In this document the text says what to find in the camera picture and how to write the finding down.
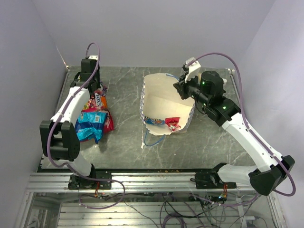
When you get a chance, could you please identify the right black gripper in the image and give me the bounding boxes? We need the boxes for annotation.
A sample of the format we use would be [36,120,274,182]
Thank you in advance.
[173,71,210,107]

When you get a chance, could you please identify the orange candy bag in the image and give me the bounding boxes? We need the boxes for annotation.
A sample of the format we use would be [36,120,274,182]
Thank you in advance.
[82,89,108,112]

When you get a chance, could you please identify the checkered paper bag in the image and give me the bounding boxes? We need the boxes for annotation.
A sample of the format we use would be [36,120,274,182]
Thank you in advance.
[140,73,195,147]

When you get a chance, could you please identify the red candy packet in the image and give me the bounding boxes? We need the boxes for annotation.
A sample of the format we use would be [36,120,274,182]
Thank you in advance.
[165,117,181,132]

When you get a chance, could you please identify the blue snack bag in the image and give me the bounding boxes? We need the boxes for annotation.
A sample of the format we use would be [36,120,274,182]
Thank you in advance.
[75,112,108,143]

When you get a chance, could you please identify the pink chips bag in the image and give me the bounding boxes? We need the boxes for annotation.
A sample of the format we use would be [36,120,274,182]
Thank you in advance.
[83,107,114,134]

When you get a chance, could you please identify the blue candy packet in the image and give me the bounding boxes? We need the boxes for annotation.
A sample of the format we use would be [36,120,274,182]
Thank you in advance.
[144,116,165,126]

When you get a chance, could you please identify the purple snack packet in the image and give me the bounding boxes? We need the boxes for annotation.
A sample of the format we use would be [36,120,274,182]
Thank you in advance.
[97,89,107,97]
[100,82,107,93]

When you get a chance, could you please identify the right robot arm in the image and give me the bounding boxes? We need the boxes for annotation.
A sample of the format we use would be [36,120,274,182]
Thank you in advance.
[173,71,295,196]

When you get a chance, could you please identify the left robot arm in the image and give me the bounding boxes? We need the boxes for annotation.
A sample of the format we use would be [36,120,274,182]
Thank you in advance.
[39,56,100,190]

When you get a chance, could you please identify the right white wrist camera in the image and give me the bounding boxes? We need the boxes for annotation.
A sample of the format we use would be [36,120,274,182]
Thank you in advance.
[183,57,201,83]

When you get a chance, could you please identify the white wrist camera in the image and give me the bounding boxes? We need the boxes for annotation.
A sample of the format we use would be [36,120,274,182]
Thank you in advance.
[87,55,98,61]
[183,57,201,83]

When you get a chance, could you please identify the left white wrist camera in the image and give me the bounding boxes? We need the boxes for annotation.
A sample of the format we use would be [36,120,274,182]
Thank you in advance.
[87,55,98,61]

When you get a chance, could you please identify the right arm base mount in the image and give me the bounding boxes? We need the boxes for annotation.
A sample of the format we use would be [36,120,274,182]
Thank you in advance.
[190,171,237,189]

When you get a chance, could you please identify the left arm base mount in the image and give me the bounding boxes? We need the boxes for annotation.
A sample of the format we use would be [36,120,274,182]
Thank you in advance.
[67,171,112,190]

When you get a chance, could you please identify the aluminium frame rail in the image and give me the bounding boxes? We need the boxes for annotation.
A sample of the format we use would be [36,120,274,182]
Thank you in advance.
[26,171,276,193]

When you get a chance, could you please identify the tangled floor cables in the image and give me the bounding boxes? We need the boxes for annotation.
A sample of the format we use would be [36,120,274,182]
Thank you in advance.
[76,185,262,228]

